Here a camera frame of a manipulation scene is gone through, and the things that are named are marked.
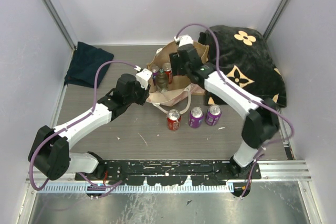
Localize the red Coke can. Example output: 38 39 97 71
162 62 173 84
166 109 181 131

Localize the green cap glass bottle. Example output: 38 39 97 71
155 69 169 92

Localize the purple fanta can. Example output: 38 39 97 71
205 104 222 126
151 65 160 85
188 107 204 129

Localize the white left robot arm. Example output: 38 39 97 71
28 69 152 180

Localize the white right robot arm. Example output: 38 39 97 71
177 43 279 179

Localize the black floral plush blanket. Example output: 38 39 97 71
210 25 287 108

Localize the dark navy folded cloth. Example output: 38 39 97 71
64 41 114 88

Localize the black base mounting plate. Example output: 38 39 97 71
86 160 252 186

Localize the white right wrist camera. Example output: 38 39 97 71
174 35 194 48

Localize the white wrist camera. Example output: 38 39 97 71
134 66 152 90
174 35 194 48

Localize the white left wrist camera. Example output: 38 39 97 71
134 66 152 90

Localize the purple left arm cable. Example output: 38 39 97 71
29 60 141 198

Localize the aluminium frame rail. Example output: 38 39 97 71
42 0 77 49

